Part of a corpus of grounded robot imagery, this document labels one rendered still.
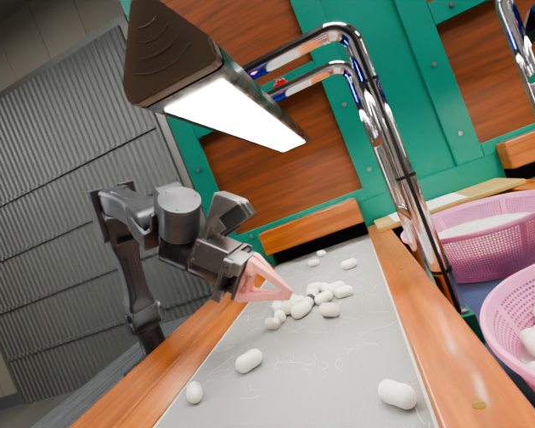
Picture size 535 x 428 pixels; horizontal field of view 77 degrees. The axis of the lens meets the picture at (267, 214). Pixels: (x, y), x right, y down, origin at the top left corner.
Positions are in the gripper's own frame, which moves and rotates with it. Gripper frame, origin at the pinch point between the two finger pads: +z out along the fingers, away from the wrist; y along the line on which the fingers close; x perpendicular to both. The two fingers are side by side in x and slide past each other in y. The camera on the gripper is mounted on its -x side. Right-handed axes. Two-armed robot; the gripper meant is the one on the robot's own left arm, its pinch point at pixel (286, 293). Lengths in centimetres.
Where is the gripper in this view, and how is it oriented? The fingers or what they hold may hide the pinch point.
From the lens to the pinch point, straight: 50.1
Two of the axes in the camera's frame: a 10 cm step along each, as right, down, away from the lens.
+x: -3.2, 9.3, 1.9
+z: 9.2, 3.5, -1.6
